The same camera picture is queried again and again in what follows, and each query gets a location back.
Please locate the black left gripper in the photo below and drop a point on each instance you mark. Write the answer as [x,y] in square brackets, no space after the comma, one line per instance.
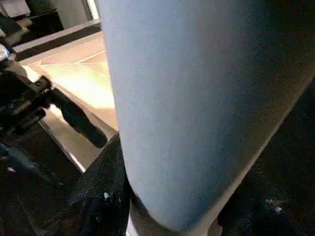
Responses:
[22,103]

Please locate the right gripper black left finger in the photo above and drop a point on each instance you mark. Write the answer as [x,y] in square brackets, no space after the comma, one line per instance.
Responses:
[98,196]

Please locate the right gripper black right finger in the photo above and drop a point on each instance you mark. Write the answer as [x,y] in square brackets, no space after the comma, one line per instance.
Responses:
[270,204]

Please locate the white plastic table top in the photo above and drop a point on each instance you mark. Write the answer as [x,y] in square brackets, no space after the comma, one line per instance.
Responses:
[81,83]

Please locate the white plastic table leg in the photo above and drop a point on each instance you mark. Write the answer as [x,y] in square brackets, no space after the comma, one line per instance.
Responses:
[197,98]

